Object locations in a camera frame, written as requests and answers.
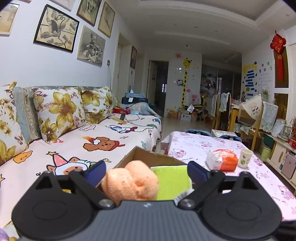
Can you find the wooden chair with covers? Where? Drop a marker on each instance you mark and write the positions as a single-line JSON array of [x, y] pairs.
[[256, 114]]

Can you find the framed sketch portrait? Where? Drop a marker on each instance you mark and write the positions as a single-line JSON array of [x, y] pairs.
[[91, 47]]

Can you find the cardboard box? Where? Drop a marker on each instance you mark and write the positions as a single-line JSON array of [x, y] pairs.
[[151, 159]]

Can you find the pink cartoon tablecloth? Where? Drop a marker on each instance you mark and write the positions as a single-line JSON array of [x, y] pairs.
[[188, 147]]

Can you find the red Chinese knot ornament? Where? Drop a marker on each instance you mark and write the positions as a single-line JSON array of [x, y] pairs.
[[277, 45]]

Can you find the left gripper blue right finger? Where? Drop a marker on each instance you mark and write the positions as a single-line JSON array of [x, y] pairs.
[[197, 173]]

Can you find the green striped towel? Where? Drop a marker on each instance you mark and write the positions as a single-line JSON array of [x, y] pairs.
[[173, 183]]

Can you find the paper cup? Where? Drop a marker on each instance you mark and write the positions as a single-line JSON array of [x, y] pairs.
[[245, 157]]

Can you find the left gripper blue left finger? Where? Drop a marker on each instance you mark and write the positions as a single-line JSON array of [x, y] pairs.
[[95, 173]]

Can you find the white TV cabinet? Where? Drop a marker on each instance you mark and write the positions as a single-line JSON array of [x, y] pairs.
[[283, 162]]

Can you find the orange fuzzy sock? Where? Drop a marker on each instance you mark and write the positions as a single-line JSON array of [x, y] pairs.
[[136, 181]]

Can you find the giraffe height chart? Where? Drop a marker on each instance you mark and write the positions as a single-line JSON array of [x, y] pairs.
[[186, 64]]

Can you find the orange tissue pack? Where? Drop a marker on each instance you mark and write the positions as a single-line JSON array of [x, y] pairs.
[[222, 159]]

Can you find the floral sofa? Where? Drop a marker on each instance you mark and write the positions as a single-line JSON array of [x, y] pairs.
[[60, 130]]

